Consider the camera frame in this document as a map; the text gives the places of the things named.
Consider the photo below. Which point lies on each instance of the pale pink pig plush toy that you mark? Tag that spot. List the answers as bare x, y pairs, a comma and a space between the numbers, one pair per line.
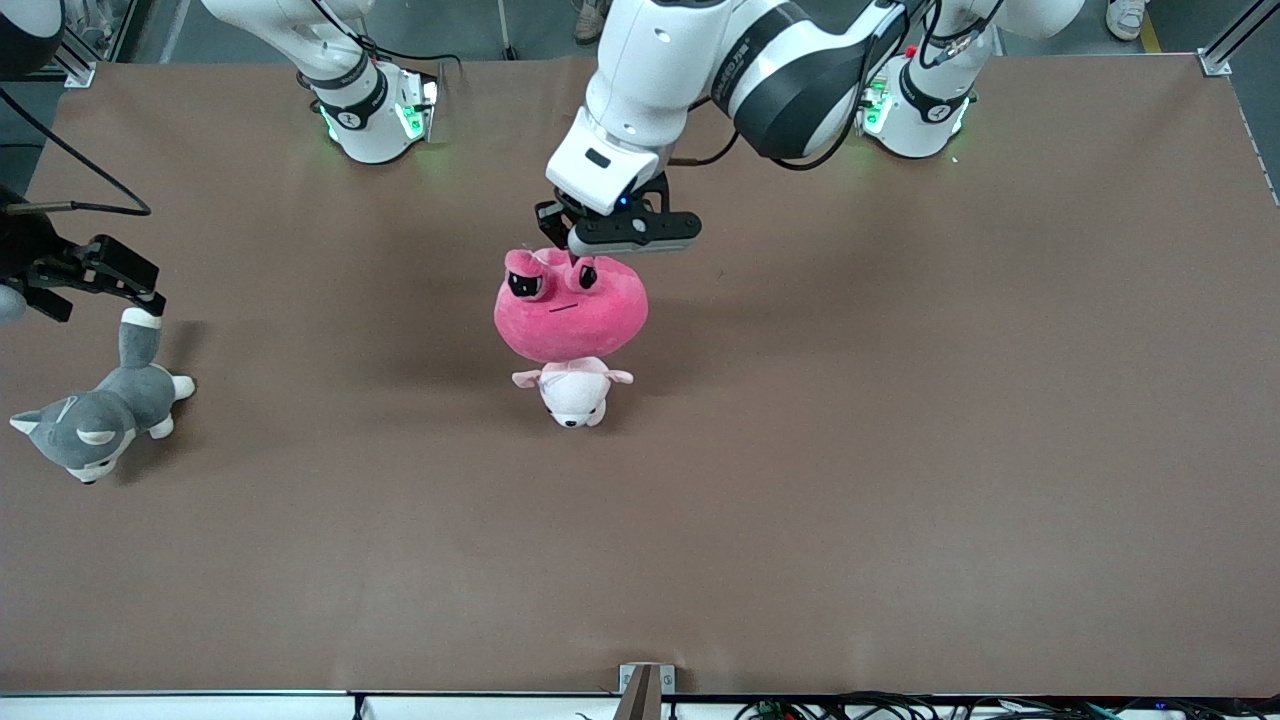
572, 395

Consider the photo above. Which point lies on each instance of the thin white pole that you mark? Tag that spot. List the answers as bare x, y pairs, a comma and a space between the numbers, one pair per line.
506, 35

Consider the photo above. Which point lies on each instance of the white sneaker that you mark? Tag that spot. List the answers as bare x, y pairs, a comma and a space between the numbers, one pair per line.
1125, 18

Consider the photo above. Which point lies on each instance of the metal bracket with post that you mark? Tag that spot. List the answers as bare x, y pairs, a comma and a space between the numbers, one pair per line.
645, 690

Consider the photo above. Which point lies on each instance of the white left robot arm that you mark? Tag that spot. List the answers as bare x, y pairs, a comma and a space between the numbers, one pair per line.
660, 60

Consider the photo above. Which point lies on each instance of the grey sneaker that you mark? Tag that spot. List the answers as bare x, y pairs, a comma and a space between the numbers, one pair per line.
592, 20

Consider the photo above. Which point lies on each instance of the grey husky plush toy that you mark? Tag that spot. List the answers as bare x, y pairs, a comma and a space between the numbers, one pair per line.
110, 410

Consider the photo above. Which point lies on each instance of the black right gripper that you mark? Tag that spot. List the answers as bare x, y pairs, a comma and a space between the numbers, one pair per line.
32, 250

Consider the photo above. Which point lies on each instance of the aluminium frame profile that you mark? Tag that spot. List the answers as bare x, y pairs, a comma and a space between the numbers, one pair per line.
1225, 45
75, 68

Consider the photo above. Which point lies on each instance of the hot pink frog plush toy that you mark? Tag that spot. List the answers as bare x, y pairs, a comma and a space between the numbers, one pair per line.
570, 315

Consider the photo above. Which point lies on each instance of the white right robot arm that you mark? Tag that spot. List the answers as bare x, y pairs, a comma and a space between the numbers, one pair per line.
365, 110

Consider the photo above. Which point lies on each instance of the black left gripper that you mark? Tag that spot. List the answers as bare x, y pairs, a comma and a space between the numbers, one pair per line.
553, 217

